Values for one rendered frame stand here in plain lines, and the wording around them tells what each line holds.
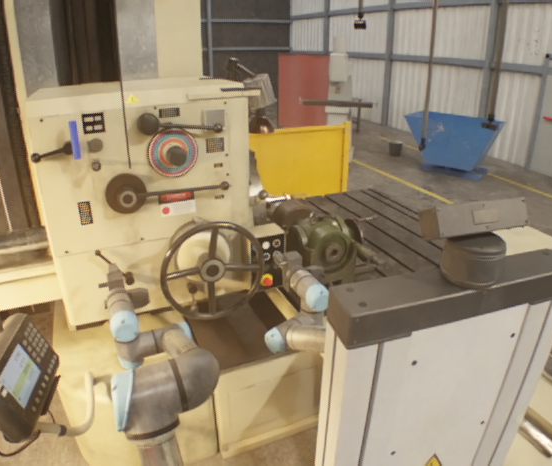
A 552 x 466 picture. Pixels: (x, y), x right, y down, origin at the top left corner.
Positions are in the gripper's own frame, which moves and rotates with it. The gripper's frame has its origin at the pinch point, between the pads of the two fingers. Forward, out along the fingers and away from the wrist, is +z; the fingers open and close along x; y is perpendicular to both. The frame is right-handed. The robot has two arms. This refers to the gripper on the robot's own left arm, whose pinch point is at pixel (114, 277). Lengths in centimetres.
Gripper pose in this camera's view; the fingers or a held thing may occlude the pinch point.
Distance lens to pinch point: 147.4
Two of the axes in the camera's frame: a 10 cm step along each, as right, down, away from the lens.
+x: 0.0, 9.1, 4.1
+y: -9.1, 1.7, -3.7
